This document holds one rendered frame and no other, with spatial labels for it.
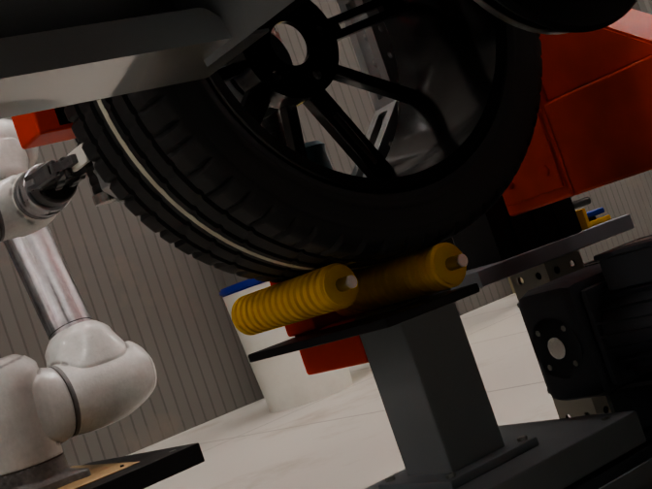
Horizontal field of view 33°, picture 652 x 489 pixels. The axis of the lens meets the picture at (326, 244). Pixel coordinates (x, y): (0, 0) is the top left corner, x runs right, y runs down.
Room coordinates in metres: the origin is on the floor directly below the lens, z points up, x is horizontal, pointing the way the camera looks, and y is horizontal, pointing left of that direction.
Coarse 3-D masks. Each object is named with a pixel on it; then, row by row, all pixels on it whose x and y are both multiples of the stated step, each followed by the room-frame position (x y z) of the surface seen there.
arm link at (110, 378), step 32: (0, 128) 2.47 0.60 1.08; (0, 160) 2.44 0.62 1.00; (32, 160) 2.53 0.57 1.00; (32, 256) 2.39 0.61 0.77; (32, 288) 2.38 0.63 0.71; (64, 288) 2.38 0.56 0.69; (64, 320) 2.35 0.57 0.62; (96, 320) 2.38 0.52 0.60; (64, 352) 2.30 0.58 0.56; (96, 352) 2.30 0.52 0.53; (128, 352) 2.35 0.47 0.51; (96, 384) 2.27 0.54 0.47; (128, 384) 2.31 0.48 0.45; (96, 416) 2.28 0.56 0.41
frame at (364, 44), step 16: (336, 0) 1.80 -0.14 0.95; (352, 0) 1.77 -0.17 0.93; (368, 0) 1.75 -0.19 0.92; (368, 16) 1.75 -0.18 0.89; (368, 32) 1.76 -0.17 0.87; (384, 32) 1.76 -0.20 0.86; (368, 48) 1.79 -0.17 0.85; (384, 48) 1.75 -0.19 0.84; (368, 64) 1.78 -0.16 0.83; (384, 64) 1.75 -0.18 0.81; (384, 96) 1.78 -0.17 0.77; (384, 112) 1.76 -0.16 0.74; (384, 128) 1.73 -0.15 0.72; (384, 144) 1.72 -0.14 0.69; (112, 192) 1.51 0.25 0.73
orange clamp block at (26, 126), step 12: (60, 108) 1.42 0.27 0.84; (24, 120) 1.42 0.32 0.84; (36, 120) 1.40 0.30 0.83; (48, 120) 1.41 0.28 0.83; (60, 120) 1.42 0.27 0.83; (24, 132) 1.43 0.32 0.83; (36, 132) 1.40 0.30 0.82; (48, 132) 1.41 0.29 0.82; (60, 132) 1.43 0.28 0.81; (72, 132) 1.45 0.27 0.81; (24, 144) 1.45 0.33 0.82; (36, 144) 1.45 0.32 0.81; (48, 144) 1.47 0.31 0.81
